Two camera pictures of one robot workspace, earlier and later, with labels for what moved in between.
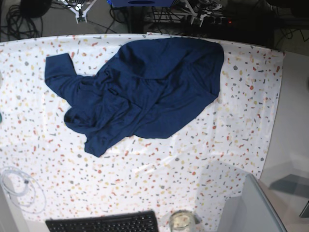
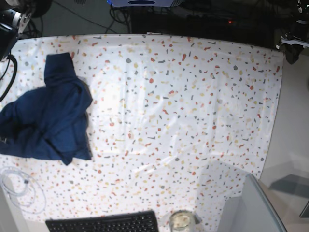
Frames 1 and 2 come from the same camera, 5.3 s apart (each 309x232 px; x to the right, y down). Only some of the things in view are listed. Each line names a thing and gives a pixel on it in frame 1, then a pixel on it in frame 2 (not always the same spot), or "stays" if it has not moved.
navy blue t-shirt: x=152 y=86 -> x=51 y=119
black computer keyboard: x=140 y=222 stays
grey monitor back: x=250 y=212 stays
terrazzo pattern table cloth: x=190 y=169 stays
